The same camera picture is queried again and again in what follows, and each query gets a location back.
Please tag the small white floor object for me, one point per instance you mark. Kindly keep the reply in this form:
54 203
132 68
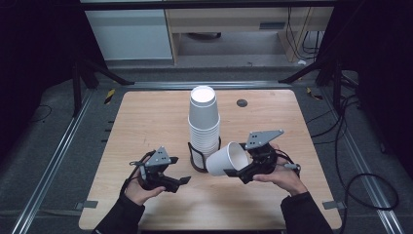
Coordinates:
302 62

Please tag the yellow black tape strip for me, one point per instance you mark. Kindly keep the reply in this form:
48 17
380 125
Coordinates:
314 94
109 96

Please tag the grey table bracket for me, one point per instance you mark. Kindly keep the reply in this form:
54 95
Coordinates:
333 205
87 204

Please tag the white paper cup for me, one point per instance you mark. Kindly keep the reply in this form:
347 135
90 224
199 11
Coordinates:
224 161

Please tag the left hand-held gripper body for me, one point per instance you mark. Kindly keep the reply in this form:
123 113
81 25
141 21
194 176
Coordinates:
156 170

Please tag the light wooden desk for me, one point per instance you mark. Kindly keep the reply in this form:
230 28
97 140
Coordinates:
227 19

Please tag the black metal stand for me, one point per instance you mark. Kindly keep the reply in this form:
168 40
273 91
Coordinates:
78 87
336 84

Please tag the person's right hand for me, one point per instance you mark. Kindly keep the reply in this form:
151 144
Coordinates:
285 178

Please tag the person's left hand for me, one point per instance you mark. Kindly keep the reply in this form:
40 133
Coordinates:
139 193

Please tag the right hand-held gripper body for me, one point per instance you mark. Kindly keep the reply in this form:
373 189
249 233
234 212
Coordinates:
263 152

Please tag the metal floor rail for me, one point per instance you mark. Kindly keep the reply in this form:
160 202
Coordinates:
367 182
48 169
207 85

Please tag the dark round floor object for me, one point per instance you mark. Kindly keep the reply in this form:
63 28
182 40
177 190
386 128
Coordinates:
204 35

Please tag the stack of white cups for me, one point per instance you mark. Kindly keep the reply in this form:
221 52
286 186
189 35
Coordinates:
204 120

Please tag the white cabinet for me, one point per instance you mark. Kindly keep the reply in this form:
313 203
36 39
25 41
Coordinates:
130 34

